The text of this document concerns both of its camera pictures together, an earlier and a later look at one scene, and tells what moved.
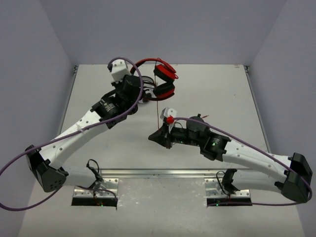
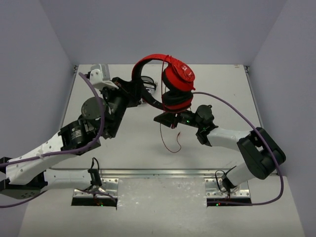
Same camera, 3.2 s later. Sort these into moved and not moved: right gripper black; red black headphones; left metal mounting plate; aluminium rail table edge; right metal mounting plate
Moved: right gripper black; red black headphones
Not moved: aluminium rail table edge; left metal mounting plate; right metal mounting plate
